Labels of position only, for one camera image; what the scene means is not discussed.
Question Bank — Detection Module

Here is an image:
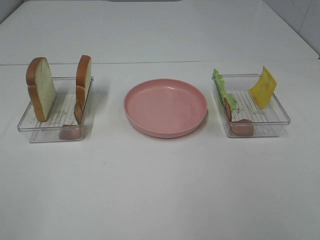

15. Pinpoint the green lettuce leaf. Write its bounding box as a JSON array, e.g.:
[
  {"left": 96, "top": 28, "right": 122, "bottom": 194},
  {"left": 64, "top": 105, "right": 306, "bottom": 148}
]
[{"left": 212, "top": 68, "right": 237, "bottom": 112}]

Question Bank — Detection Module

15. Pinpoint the bacon strip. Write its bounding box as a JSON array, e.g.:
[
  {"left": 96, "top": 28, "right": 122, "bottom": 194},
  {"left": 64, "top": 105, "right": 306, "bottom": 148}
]
[
  {"left": 223, "top": 98, "right": 254, "bottom": 137},
  {"left": 58, "top": 99, "right": 84, "bottom": 140}
]

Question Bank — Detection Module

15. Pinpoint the bread slice with brown crust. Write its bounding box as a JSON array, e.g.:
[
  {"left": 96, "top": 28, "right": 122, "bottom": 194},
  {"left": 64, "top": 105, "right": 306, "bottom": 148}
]
[{"left": 76, "top": 55, "right": 92, "bottom": 109}]

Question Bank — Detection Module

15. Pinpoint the pink round plate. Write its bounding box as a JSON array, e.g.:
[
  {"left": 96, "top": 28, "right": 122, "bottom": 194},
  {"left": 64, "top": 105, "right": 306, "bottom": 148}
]
[{"left": 123, "top": 78, "right": 208, "bottom": 138}]

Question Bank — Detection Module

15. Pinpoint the yellow cheese slice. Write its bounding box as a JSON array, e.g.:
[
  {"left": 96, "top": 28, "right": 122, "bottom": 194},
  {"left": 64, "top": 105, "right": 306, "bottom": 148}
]
[{"left": 249, "top": 66, "right": 277, "bottom": 109}]

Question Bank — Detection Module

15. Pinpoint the clear right plastic tray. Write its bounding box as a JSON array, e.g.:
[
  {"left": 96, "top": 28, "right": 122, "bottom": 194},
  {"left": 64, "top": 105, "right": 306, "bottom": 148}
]
[{"left": 211, "top": 74, "right": 291, "bottom": 138}]

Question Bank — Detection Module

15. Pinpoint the clear plastic tray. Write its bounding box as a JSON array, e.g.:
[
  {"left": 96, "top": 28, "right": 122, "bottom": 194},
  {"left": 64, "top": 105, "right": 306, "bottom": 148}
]
[
  {"left": 211, "top": 74, "right": 291, "bottom": 138},
  {"left": 17, "top": 77, "right": 95, "bottom": 143}
]

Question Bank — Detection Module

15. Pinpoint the upright bread slice left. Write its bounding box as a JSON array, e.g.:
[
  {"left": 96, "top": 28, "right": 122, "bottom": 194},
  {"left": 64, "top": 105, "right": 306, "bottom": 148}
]
[{"left": 25, "top": 57, "right": 57, "bottom": 122}]

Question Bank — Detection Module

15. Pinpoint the clear left plastic tray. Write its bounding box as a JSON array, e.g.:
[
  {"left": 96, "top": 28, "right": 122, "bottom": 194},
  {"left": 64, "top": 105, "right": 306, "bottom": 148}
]
[{"left": 17, "top": 77, "right": 95, "bottom": 143}]

